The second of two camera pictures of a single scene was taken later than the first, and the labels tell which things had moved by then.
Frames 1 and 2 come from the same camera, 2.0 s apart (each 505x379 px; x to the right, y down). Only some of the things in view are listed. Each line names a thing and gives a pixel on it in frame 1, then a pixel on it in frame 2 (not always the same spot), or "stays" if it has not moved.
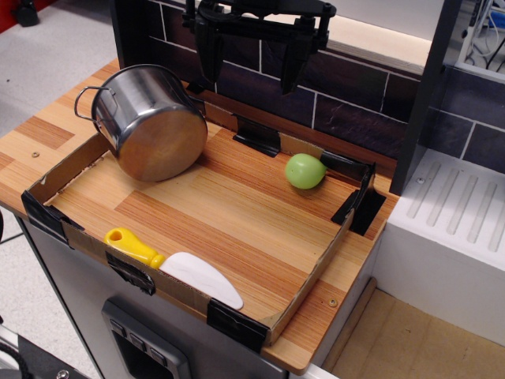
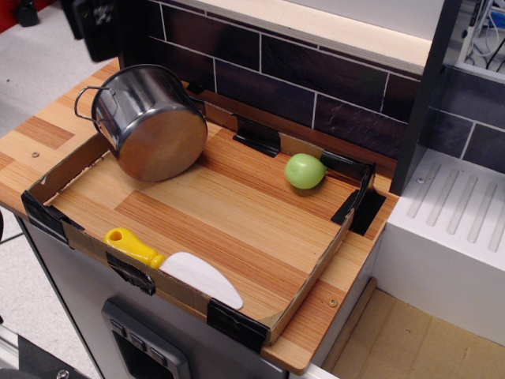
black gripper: (301, 25) → (97, 23)
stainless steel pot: (155, 124) stays
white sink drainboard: (443, 248) stays
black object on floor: (27, 14) stays
